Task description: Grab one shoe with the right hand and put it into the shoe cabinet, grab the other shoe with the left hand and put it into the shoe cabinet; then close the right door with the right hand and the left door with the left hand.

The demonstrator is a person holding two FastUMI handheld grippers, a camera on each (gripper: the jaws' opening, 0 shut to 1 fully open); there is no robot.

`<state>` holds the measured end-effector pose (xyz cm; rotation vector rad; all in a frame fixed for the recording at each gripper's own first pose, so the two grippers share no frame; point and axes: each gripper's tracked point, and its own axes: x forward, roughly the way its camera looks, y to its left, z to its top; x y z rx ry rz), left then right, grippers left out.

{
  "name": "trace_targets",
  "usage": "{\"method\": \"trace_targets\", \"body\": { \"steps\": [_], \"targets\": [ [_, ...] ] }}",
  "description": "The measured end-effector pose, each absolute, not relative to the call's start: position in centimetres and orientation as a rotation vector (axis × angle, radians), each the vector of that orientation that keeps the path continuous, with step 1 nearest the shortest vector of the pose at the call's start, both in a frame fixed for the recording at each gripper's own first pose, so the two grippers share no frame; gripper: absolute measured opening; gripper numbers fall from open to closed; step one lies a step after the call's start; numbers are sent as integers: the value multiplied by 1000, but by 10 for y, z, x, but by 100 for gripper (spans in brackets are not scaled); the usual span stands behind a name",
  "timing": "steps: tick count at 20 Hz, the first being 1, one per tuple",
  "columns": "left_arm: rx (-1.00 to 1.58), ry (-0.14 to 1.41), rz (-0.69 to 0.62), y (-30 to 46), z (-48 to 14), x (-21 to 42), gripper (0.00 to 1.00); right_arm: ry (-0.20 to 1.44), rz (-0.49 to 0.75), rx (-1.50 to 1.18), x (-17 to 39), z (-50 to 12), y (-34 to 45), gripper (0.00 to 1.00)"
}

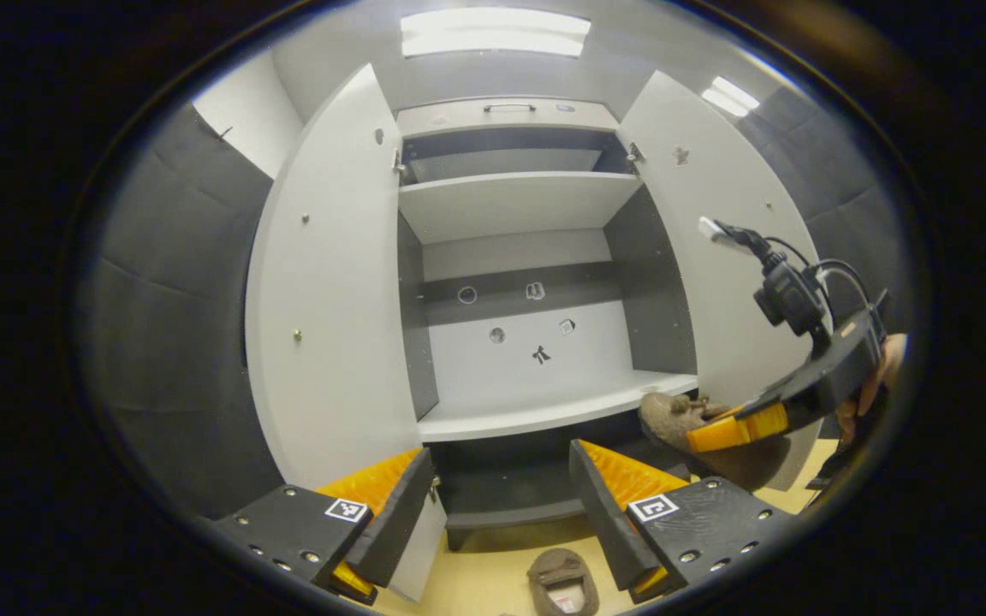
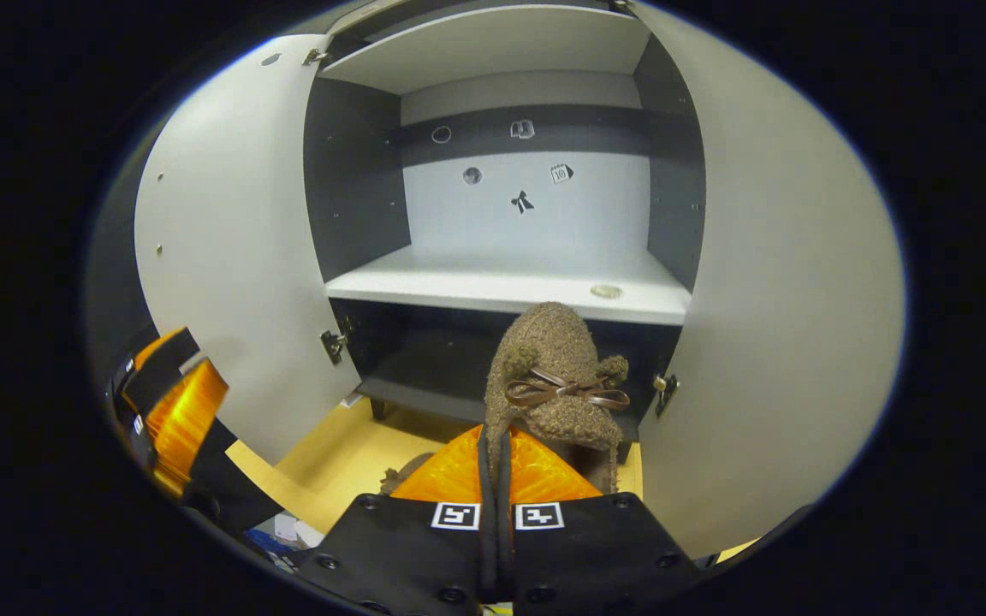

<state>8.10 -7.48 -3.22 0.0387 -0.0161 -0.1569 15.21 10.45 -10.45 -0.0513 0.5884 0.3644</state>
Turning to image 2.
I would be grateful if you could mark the grey shoe cabinet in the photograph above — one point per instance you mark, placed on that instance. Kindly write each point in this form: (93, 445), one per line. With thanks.
(476, 222)

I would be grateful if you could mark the blue cover book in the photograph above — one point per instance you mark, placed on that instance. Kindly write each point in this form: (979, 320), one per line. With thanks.
(264, 541)

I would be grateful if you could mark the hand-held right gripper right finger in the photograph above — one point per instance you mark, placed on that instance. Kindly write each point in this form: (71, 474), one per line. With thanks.
(512, 556)

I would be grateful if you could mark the small round beige disc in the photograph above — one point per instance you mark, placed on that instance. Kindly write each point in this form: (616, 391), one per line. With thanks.
(606, 291)

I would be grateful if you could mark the grey shoe cabinet door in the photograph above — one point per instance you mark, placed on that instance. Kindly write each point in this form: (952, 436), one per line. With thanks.
(784, 299)
(236, 257)

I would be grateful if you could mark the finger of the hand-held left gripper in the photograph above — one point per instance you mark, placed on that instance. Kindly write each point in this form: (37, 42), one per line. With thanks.
(163, 364)
(189, 419)

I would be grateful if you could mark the brown fuzzy shoe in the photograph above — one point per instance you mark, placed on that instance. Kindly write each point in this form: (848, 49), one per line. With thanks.
(553, 351)
(412, 475)

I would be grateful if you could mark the white cover book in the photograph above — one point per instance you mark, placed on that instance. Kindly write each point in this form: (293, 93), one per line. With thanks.
(298, 529)

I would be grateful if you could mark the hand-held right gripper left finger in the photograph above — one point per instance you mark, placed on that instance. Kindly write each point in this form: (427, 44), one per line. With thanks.
(486, 556)

